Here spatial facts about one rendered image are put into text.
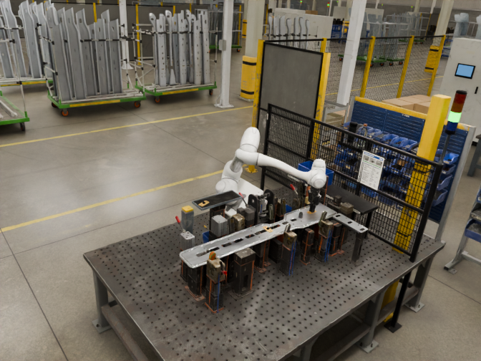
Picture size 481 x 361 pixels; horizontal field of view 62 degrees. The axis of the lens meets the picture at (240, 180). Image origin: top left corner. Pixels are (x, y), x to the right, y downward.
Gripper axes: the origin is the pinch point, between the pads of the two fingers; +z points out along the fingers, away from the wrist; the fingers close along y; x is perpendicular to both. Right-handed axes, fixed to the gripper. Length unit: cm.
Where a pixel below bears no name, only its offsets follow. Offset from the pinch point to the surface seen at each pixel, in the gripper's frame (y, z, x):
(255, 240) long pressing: 6, 5, -64
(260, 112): -254, 6, 158
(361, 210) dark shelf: 22.6, 2.0, 34.6
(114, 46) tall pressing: -725, -28, 121
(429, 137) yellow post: 49, -66, 58
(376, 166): 15, -30, 55
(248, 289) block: 21, 32, -78
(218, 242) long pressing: -5, 5, -87
